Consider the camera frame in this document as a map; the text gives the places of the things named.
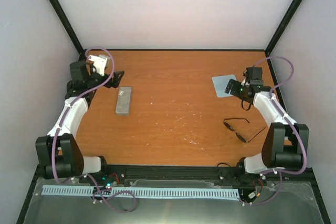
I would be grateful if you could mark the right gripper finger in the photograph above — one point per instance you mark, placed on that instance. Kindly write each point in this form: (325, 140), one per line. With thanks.
(227, 91)
(233, 83)

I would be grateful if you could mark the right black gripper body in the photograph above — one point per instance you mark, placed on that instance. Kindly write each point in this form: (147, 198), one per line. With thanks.
(240, 92)

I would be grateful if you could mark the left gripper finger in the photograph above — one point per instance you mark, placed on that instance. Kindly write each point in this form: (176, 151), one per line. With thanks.
(112, 83)
(117, 76)

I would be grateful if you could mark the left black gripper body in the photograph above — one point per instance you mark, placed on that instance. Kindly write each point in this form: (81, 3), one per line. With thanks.
(91, 82)

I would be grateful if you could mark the light blue cleaning cloth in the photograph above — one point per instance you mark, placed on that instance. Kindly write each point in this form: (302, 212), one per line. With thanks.
(220, 83)

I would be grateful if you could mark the grey glasses case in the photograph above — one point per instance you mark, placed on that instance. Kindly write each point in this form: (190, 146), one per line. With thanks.
(123, 106)

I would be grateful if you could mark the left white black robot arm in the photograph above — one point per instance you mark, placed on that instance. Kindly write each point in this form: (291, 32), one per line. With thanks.
(58, 153)

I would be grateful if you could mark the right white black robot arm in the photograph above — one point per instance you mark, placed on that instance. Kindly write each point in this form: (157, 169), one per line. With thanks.
(286, 143)

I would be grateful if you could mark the black sunglasses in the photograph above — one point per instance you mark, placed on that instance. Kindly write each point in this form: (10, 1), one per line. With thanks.
(244, 130)

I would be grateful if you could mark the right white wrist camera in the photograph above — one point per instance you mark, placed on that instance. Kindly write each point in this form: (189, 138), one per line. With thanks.
(245, 81)

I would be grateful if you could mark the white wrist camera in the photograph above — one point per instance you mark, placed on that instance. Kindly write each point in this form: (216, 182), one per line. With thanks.
(245, 81)
(100, 63)

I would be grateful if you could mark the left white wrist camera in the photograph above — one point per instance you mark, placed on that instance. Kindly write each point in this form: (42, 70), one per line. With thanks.
(100, 63)

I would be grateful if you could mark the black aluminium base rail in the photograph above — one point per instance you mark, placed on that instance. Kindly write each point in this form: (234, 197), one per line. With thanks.
(219, 175)

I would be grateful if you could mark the left black frame post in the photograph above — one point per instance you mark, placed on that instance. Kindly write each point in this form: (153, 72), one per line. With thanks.
(67, 25)

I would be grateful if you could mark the black frame post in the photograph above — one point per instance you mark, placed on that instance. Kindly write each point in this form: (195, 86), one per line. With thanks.
(294, 5)
(67, 25)

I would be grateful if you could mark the light blue cable duct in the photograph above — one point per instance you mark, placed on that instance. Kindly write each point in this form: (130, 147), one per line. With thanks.
(144, 192)

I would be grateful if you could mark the right black frame post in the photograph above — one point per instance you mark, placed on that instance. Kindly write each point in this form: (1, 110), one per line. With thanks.
(294, 5)

